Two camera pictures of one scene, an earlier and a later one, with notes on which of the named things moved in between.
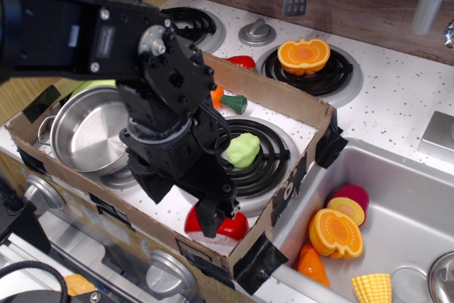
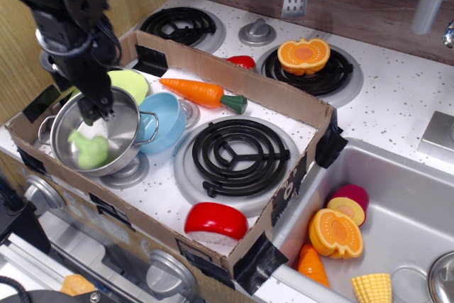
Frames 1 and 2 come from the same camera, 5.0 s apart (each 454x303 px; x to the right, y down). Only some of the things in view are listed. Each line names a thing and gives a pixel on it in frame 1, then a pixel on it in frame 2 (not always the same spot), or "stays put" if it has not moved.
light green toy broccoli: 242,150 → 91,152
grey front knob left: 42,195 stays put
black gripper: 186,161 → 86,76
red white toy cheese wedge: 228,233 stays put
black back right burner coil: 331,77 stays put
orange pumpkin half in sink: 334,234 stays put
